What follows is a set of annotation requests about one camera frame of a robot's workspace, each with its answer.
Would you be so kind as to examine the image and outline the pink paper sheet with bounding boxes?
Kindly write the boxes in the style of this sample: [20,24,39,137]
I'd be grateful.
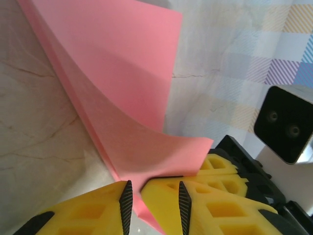
[17,0,214,235]

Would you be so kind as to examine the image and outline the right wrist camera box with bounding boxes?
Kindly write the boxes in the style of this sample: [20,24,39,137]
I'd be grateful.
[253,85,313,165]

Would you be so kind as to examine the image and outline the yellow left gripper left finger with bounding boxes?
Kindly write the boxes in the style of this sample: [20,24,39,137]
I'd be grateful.
[13,180,134,235]

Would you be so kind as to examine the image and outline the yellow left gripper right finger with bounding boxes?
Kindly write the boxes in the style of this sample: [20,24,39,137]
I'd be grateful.
[179,181,282,235]

